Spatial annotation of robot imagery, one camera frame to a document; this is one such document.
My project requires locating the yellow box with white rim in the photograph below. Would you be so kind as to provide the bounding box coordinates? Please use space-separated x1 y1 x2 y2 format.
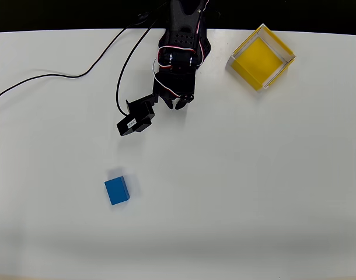
226 23 297 92

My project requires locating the blue cube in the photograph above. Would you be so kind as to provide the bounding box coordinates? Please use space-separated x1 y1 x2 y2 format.
104 175 131 207

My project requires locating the black webcam cable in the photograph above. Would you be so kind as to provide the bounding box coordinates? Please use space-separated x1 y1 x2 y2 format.
116 1 170 116

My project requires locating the black webcam on gripper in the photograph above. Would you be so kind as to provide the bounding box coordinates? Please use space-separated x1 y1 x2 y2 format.
116 93 160 137

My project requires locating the thin black cable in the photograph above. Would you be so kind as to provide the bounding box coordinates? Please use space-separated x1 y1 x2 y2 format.
0 11 159 106

